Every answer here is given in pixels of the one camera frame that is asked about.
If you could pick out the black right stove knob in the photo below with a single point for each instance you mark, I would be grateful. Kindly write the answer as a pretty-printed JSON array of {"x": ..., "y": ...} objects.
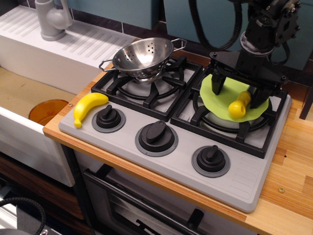
[{"x": 210, "y": 161}]

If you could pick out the steel colander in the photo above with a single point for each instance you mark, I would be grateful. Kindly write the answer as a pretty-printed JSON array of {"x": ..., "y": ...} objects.
[{"x": 145, "y": 58}]

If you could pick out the black burner grate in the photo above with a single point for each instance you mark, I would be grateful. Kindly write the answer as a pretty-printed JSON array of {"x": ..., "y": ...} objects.
[
  {"x": 157, "y": 99},
  {"x": 258, "y": 137}
]

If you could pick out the black middle stove knob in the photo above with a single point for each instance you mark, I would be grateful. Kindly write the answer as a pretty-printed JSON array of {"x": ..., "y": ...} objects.
[{"x": 156, "y": 139}]

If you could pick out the orange plastic cup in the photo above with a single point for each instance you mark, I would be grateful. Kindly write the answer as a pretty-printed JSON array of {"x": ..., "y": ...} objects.
[{"x": 45, "y": 111}]

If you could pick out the grey toy stove top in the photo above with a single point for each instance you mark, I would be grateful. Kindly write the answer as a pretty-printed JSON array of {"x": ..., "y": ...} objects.
[{"x": 240, "y": 187}]

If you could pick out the toy oven door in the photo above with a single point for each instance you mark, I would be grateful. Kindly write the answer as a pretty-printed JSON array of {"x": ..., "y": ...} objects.
[{"x": 133, "y": 207}]

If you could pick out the white toy sink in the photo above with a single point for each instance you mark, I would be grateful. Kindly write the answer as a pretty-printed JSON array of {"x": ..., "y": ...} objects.
[{"x": 33, "y": 70}]

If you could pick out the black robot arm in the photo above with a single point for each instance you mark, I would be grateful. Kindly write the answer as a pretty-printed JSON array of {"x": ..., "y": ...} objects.
[{"x": 271, "y": 23}]

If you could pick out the black left stove knob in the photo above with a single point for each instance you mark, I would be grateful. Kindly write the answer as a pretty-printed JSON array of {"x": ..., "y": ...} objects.
[{"x": 108, "y": 120}]

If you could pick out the black left burner grate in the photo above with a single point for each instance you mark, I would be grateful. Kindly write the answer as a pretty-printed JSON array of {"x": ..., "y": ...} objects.
[{"x": 157, "y": 99}]

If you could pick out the black right burner grate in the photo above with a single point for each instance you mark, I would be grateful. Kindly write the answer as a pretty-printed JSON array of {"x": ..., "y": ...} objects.
[{"x": 258, "y": 137}]

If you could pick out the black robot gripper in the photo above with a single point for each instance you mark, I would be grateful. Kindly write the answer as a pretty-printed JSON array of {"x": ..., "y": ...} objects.
[{"x": 258, "y": 72}]

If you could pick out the yellow toy squash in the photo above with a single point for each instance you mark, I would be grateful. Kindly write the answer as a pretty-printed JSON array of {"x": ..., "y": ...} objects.
[{"x": 237, "y": 109}]

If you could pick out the grey toy faucet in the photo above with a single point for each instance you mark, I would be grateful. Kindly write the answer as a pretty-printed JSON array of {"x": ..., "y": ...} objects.
[{"x": 53, "y": 21}]

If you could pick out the yellow toy banana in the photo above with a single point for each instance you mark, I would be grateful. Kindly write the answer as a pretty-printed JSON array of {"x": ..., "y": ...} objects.
[{"x": 85, "y": 104}]

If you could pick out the black stove knob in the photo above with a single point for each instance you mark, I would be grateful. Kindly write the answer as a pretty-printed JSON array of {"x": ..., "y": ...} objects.
[
  {"x": 156, "y": 139},
  {"x": 210, "y": 161},
  {"x": 108, "y": 120}
]

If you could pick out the green plastic plate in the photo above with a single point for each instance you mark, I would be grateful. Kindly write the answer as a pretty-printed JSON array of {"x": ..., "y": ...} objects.
[{"x": 230, "y": 102}]

